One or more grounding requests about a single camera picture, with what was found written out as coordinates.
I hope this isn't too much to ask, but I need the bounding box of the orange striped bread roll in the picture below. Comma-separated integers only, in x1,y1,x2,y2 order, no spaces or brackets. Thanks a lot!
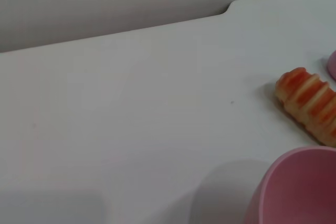
274,67,336,148

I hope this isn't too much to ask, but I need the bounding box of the pink round bun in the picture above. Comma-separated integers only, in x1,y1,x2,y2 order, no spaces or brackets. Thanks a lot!
326,50,336,81

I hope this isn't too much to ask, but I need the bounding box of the pink plastic bowl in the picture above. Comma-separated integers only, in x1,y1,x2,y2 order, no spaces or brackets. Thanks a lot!
243,146,336,224

